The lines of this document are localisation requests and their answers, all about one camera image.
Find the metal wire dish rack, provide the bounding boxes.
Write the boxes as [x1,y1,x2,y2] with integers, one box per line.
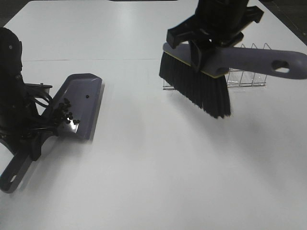
[163,43,271,90]

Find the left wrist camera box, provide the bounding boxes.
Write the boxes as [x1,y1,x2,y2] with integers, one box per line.
[25,83,53,94]

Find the purple plastic dustpan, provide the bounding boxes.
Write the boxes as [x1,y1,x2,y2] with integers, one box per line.
[0,72,102,194]

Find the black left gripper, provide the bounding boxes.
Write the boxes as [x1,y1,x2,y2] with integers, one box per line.
[0,79,59,161]

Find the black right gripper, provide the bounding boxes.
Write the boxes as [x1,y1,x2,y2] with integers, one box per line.
[166,0,264,72]

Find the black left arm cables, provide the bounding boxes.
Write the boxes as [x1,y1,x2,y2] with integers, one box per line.
[24,88,59,137]

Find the pile of coffee beans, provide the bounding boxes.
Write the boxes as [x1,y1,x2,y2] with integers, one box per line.
[50,94,90,126]

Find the purple hand brush black bristles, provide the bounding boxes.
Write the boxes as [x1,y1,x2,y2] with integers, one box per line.
[159,43,307,118]

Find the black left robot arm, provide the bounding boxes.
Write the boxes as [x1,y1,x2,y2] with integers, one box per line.
[0,27,58,161]

